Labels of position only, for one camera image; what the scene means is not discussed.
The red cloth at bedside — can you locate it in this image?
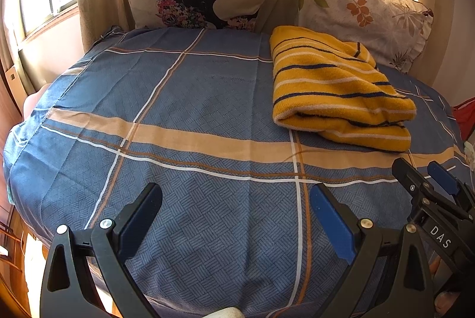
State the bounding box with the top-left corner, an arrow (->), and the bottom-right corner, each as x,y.
452,97 -> 475,141

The blue plaid bed sheet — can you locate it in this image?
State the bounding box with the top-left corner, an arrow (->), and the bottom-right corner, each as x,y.
3,28 -> 474,317

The floral leaf print pillow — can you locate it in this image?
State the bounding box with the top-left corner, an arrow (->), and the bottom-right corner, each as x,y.
298,0 -> 434,74

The yellow striped knit sweater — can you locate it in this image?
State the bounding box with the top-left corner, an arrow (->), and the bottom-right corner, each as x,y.
270,25 -> 417,152

